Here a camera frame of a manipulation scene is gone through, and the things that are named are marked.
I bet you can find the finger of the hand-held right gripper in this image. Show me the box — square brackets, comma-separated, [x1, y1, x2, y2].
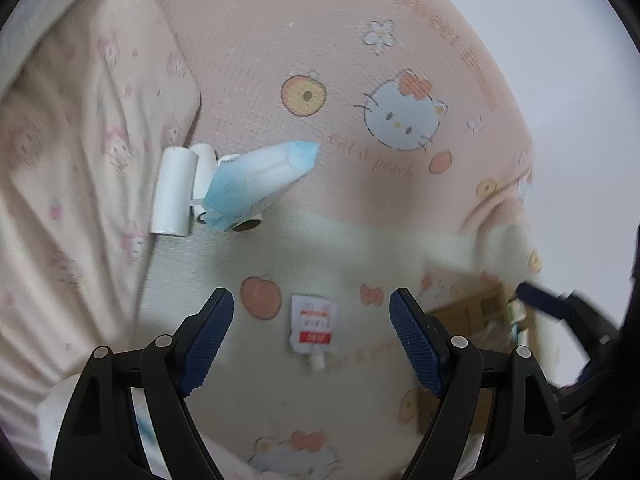
[516, 282, 573, 322]

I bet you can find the white red spout sachet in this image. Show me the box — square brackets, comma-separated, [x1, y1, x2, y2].
[289, 293, 338, 372]

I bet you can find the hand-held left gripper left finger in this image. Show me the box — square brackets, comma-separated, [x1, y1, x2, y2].
[50, 287, 236, 480]

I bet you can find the blue tissue pack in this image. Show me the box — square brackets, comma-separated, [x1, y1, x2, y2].
[201, 140, 322, 232]

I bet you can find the pink cat printed blanket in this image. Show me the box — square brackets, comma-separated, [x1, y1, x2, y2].
[132, 0, 546, 480]

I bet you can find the pink printed pillow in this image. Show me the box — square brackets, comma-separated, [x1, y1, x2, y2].
[0, 0, 203, 396]

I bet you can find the white cloth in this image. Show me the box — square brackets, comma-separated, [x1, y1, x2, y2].
[0, 0, 98, 96]

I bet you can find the cardboard box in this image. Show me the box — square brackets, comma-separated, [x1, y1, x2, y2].
[425, 280, 532, 436]

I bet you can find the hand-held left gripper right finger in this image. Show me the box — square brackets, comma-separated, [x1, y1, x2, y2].
[389, 287, 576, 480]

